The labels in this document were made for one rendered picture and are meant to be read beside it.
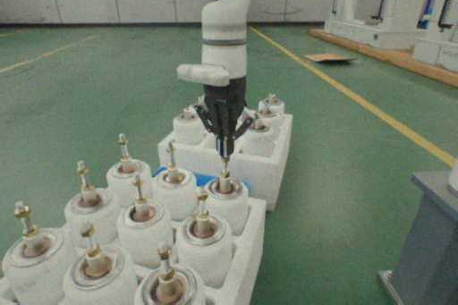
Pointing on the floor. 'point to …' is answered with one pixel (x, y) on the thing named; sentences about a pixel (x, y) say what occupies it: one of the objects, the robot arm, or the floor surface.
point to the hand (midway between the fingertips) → (224, 146)
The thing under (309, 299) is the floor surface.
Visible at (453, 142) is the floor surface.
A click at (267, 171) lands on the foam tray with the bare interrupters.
